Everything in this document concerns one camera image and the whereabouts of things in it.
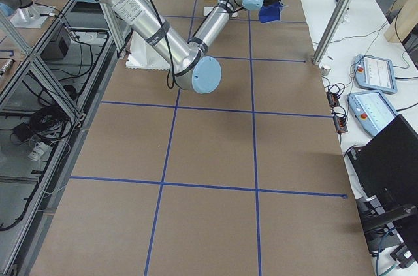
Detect wooden board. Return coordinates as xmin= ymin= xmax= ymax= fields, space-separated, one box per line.
xmin=384 ymin=0 xmax=417 ymax=43

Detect small metal cylinder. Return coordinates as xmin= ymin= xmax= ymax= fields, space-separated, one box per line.
xmin=321 ymin=65 xmax=331 ymax=76

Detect tangled black cables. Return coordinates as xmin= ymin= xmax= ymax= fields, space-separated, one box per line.
xmin=9 ymin=85 xmax=82 ymax=146

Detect black orange connector block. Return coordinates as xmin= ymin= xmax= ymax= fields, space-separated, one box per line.
xmin=327 ymin=92 xmax=340 ymax=108
xmin=332 ymin=115 xmax=348 ymax=134

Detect near blue teach pendant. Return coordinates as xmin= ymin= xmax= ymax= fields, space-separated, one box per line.
xmin=347 ymin=89 xmax=398 ymax=137

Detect aluminium side frame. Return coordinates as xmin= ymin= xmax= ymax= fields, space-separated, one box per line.
xmin=1 ymin=1 xmax=130 ymax=275

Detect white pedestal column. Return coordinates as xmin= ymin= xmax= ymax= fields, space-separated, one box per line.
xmin=124 ymin=0 xmax=170 ymax=70

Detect blue microfibre towel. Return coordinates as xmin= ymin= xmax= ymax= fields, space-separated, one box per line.
xmin=258 ymin=1 xmax=285 ymax=23

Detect black box under frame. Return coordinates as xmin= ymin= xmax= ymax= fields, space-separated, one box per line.
xmin=40 ymin=25 xmax=71 ymax=61

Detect blue teach pendant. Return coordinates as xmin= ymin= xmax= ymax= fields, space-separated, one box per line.
xmin=347 ymin=89 xmax=398 ymax=137
xmin=353 ymin=54 xmax=398 ymax=94

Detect far blue teach pendant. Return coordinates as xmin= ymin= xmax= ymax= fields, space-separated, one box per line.
xmin=353 ymin=54 xmax=398 ymax=94

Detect aluminium frame post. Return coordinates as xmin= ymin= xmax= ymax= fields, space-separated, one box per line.
xmin=312 ymin=0 xmax=351 ymax=65

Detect black monitor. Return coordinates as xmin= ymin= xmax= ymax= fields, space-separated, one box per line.
xmin=348 ymin=115 xmax=417 ymax=239

